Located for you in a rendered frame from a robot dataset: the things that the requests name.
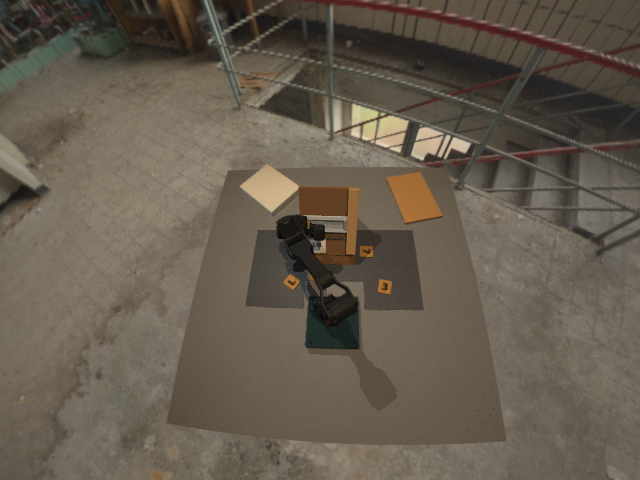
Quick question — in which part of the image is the brown a-frame board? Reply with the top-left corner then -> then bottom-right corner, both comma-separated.
298,186 -> 360,265

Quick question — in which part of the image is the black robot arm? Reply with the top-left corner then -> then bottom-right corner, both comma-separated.
276,215 -> 358,327

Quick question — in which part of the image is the beige flat square board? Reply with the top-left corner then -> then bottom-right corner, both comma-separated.
240,165 -> 299,216

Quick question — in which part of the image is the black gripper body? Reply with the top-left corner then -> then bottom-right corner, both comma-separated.
276,224 -> 325,241

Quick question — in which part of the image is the orange flat square slab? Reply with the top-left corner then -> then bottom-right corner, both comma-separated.
387,172 -> 443,224

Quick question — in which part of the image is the tan letter tile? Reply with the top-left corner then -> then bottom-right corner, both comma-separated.
378,279 -> 392,295
283,273 -> 301,290

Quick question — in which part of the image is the white paper ticket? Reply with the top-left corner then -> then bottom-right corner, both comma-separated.
308,238 -> 326,253

